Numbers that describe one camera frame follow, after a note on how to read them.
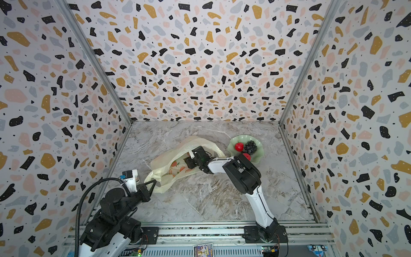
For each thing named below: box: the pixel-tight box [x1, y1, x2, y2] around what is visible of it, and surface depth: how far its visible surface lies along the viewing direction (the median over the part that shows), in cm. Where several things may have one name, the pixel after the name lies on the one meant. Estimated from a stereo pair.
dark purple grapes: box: [244, 140, 258, 156], surface depth 102 cm
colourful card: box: [192, 243, 215, 257], surface depth 70 cm
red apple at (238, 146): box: [234, 142, 245, 153], surface depth 105 cm
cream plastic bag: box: [143, 136, 227, 194], surface depth 80 cm
